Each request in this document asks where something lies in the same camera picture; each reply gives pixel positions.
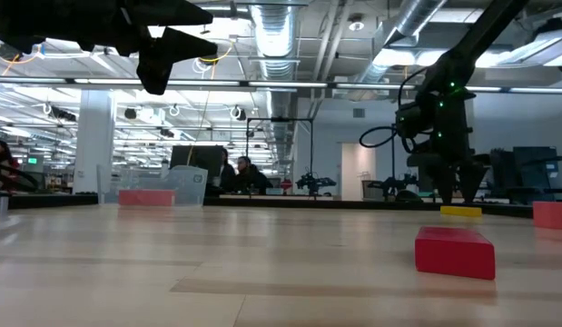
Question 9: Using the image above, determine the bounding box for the yellow rectangular block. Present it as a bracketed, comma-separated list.
[439, 205, 483, 218]

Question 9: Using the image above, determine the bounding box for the black workstation equipment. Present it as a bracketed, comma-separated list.
[488, 144, 562, 205]

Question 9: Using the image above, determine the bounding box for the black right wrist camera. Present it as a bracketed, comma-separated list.
[395, 100, 428, 140]

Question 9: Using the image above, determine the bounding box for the person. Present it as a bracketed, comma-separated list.
[0, 139, 19, 193]
[232, 155, 273, 194]
[219, 148, 237, 192]

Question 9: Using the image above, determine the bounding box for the orange cube block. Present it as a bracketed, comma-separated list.
[532, 201, 562, 231]

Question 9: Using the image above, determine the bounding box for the orange rectangular block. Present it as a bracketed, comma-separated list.
[118, 189, 176, 208]

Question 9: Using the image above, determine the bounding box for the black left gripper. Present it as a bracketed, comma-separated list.
[16, 0, 219, 96]

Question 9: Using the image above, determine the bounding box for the black computer monitor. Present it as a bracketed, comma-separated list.
[169, 144, 224, 183]

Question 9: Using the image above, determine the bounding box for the clear plastic bin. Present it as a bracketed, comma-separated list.
[95, 163, 210, 208]

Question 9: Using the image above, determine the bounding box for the red rectangular block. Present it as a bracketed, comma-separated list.
[414, 225, 497, 282]

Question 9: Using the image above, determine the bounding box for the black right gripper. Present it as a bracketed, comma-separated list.
[406, 89, 491, 205]

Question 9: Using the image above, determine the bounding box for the black tall frame stand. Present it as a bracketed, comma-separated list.
[245, 116, 315, 183]

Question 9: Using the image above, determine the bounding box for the silver ventilation duct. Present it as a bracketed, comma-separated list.
[249, 0, 305, 160]
[348, 0, 448, 99]

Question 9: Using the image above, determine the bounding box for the black aluminium table frame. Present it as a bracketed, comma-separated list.
[0, 193, 536, 219]

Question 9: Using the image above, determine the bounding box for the white square pillar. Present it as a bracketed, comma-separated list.
[73, 89, 117, 195]

